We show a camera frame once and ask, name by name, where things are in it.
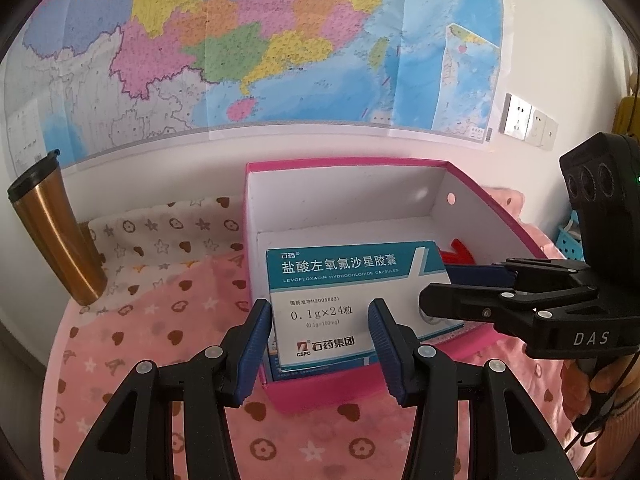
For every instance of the blue medicine box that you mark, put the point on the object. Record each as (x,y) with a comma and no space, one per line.
(272,366)

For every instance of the cream star printed cloth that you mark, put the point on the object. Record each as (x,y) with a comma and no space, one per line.
(150,240)

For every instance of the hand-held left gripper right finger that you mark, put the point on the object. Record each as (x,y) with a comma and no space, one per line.
(390,355)

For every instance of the person's right forearm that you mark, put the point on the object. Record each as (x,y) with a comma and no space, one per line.
(620,445)

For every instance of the yellow hanging garment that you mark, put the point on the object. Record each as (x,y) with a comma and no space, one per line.
(629,115)

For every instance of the pink cardboard box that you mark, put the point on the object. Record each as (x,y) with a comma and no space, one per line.
(325,390)

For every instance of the blue plastic basket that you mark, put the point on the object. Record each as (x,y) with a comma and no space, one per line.
(570,242)

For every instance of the white wall switch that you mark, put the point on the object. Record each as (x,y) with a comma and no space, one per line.
(542,129)

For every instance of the red corkscrew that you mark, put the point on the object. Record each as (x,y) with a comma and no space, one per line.
(457,251)

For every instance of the person's right hand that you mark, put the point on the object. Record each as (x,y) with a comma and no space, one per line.
(607,380)

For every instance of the white wall socket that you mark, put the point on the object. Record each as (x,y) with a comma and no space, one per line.
(516,116)

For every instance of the copper tumbler with black lid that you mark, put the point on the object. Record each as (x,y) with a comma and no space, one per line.
(55,240)

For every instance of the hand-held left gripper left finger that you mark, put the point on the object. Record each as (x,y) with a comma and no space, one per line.
(252,355)

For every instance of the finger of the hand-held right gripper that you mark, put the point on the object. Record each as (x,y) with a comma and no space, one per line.
(465,302)
(475,273)

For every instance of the pink printed blanket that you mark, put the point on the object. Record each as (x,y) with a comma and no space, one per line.
(150,340)

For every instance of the colourful wall map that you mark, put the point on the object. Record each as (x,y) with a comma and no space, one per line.
(250,50)

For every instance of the white teal medicine box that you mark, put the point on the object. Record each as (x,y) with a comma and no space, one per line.
(340,305)

